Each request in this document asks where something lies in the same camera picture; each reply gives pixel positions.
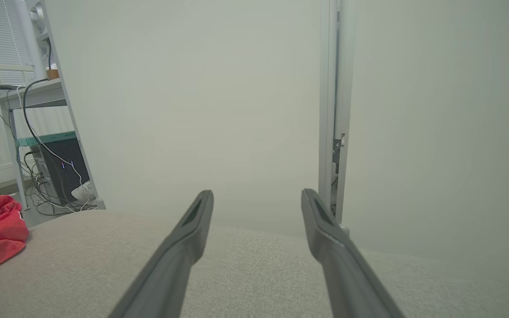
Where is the grey partition post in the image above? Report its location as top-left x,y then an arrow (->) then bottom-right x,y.
319,0 -> 357,237
40,0 -> 106,211

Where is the black computer tower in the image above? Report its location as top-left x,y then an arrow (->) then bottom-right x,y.
36,138 -> 91,206

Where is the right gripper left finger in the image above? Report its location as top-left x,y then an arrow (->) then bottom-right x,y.
109,190 -> 214,318

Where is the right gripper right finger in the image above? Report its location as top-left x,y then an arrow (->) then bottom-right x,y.
301,189 -> 405,318

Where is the black cable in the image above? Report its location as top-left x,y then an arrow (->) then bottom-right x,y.
22,38 -> 63,212

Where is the white round fan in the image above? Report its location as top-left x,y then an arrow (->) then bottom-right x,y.
28,2 -> 51,45

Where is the white sneaker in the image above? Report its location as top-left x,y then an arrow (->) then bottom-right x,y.
71,180 -> 96,201

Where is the teal flat box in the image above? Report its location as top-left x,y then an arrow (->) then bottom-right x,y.
16,131 -> 78,147

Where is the white desk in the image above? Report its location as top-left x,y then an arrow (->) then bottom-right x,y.
0,79 -> 67,211

